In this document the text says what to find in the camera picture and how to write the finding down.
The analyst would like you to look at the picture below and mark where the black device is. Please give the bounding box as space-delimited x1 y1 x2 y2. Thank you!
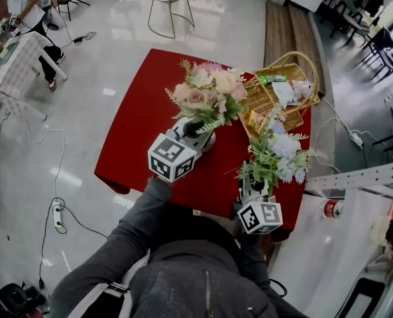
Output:
0 282 47 316

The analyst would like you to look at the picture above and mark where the checkered cloth table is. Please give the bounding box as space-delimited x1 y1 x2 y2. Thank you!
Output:
0 30 68 121

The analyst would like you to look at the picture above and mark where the person's left forearm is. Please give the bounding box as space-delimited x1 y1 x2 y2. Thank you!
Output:
50 176 174 318

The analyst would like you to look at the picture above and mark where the pink flowers bunch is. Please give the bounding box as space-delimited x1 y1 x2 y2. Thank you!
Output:
164 58 250 136

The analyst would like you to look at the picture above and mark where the white vase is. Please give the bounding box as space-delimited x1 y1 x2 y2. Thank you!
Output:
198 131 217 152

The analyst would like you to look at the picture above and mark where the green snack packet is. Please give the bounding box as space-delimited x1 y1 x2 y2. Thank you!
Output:
258 74 288 86

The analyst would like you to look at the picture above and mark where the white cable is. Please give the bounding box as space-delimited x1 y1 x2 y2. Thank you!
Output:
0 109 66 205

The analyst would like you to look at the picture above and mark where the wooden bench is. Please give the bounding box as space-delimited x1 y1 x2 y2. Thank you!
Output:
263 0 327 96

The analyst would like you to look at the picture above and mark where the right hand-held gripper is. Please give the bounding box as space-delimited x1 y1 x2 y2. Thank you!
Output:
237 174 284 235

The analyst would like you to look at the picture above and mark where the person's grey jacket torso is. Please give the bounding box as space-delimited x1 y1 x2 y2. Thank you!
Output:
68 206 308 318

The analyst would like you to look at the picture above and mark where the red tablecloth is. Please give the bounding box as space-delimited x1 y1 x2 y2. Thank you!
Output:
93 48 313 243

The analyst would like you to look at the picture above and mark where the person's right forearm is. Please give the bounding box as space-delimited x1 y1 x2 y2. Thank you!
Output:
235 229 274 290

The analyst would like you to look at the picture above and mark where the black desk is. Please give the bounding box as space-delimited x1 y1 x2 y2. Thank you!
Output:
361 26 393 84

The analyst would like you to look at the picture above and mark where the red and white cup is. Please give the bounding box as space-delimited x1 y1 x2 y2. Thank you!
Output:
322 198 345 220

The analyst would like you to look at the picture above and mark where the grey chair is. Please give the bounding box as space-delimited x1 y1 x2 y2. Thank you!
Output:
327 0 373 48

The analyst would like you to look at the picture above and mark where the white power strip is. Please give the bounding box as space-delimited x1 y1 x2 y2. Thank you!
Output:
347 130 365 149
51 201 65 229

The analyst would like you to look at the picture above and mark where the wicker basket with handle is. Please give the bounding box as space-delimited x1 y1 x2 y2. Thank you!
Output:
237 50 321 139

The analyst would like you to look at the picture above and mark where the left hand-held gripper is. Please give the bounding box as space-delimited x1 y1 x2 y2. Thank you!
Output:
147 116 206 183

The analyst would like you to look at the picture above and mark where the yellow snack packet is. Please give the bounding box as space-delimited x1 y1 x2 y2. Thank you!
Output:
247 109 267 134

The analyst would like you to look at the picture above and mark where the black cable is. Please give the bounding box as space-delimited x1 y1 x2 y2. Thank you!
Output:
36 196 108 291

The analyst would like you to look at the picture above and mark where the white paper packet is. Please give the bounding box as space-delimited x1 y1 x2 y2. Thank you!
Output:
270 80 302 106

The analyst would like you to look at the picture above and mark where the pink and white soft packet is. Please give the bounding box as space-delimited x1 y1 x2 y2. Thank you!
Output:
291 79 313 97

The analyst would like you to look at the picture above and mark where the white perforated metal rail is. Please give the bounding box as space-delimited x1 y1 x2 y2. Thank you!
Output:
302 158 393 193

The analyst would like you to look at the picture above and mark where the blue flowers bunch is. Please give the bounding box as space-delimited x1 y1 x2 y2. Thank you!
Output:
233 101 315 197

